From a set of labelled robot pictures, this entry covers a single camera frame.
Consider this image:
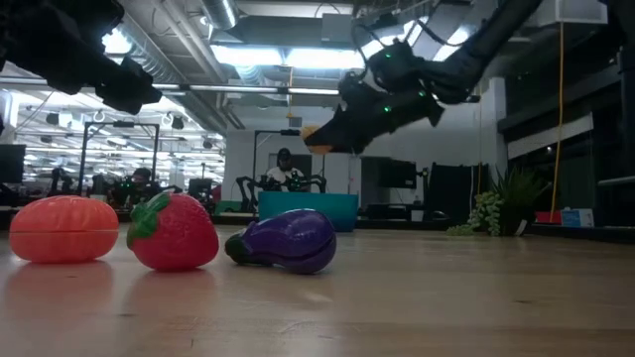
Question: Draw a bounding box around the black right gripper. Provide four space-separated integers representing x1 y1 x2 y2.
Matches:
303 71 446 156

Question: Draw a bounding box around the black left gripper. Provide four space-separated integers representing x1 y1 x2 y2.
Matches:
0 19 164 116

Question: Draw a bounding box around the tan toy potato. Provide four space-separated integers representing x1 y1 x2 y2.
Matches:
299 124 334 156

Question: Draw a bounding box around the person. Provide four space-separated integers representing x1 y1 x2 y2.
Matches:
111 167 163 207
265 147 307 192

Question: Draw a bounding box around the blue plastic tub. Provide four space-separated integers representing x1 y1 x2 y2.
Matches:
257 191 359 233

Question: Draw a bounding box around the grey ceiling box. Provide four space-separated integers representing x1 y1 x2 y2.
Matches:
319 12 354 45

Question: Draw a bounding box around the ceiling light tube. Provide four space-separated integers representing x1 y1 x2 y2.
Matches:
153 82 341 96

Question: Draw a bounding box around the purple toy eggplant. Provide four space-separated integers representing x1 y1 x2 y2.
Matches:
223 207 338 276

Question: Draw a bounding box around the black panel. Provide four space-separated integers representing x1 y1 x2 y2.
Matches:
427 162 490 222

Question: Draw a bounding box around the dark computer monitor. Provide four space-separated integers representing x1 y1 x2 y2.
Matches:
0 143 27 184

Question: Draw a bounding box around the orange toy fruit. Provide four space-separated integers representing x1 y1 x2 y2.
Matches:
8 194 121 265

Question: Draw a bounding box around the large red toy strawberry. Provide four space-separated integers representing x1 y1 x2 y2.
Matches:
126 191 220 273

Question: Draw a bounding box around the potted succulent plant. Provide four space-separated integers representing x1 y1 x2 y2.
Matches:
445 166 552 238

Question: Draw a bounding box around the blue and white box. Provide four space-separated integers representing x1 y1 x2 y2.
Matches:
560 207 595 229

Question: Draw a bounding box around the black metal frame stand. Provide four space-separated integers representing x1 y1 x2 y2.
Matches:
251 128 304 199
76 120 161 194

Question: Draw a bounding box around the black wall monitor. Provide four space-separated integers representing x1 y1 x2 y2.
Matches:
375 157 418 189

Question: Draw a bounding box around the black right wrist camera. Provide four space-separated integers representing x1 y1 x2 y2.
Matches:
369 41 429 93

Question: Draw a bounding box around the silver ventilation duct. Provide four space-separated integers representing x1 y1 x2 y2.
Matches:
200 0 240 31

